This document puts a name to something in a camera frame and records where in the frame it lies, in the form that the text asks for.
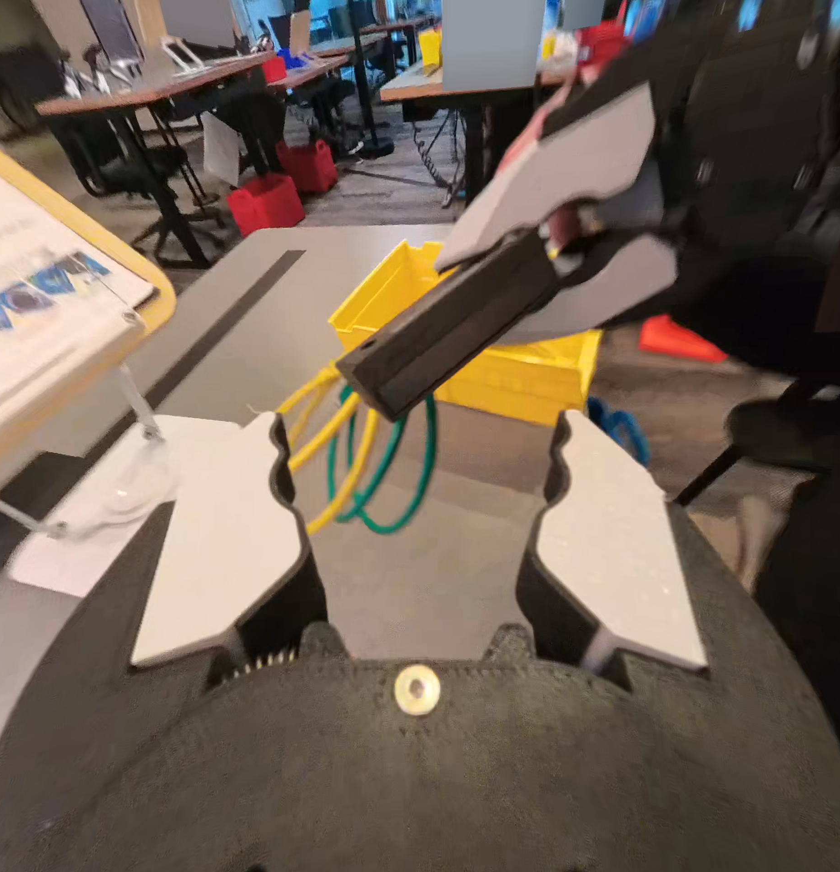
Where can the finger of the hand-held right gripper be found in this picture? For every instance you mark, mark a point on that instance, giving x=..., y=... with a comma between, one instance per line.
x=624, y=279
x=563, y=163

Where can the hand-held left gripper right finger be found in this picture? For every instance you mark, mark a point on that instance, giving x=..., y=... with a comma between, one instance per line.
x=617, y=558

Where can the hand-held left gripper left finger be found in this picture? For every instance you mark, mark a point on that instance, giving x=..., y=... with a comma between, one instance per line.
x=222, y=545

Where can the yellow plastic bin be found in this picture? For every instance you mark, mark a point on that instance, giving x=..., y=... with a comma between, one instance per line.
x=515, y=381

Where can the black network switch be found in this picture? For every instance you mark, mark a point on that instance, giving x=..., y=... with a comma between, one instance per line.
x=447, y=327

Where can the clear acrylic stand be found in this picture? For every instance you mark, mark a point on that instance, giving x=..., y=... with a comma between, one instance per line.
x=130, y=477

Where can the white paper sheet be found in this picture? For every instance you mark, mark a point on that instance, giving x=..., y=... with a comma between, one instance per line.
x=58, y=565

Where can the brown desk with black legs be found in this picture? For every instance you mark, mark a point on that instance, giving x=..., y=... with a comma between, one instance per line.
x=413, y=85
x=324, y=61
x=154, y=85

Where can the small yellow bin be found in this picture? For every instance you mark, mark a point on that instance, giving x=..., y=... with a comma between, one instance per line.
x=430, y=48

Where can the black office chair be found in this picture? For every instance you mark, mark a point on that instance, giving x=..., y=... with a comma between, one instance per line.
x=767, y=422
x=133, y=170

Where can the red plastic bin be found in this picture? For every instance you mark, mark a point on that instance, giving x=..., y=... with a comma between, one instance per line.
x=274, y=69
x=266, y=204
x=311, y=167

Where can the printed instruction sheet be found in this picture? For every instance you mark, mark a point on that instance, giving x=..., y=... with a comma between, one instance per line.
x=38, y=327

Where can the wooden instruction board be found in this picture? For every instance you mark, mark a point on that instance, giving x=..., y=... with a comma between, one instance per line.
x=86, y=233

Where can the white hanging paper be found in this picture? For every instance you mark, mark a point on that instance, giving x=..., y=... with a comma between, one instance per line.
x=222, y=150

